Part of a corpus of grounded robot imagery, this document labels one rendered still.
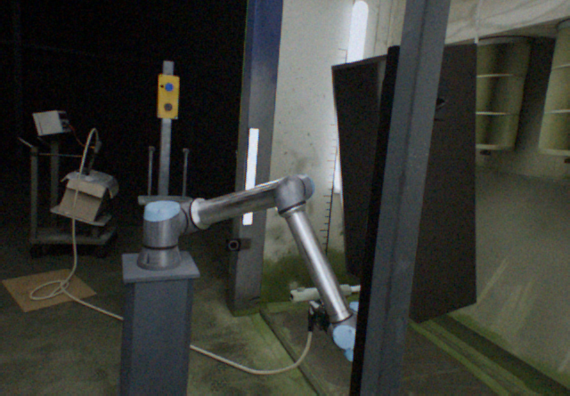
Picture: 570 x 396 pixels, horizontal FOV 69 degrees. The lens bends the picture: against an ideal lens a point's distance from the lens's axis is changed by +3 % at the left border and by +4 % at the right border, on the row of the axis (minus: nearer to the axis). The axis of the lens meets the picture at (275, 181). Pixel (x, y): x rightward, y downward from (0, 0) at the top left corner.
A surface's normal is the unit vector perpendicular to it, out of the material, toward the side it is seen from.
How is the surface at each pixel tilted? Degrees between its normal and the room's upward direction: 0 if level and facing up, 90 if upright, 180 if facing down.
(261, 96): 90
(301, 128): 90
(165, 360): 90
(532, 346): 57
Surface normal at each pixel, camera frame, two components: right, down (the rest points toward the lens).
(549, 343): -0.73, -0.56
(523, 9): -0.93, -0.03
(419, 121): 0.36, 0.15
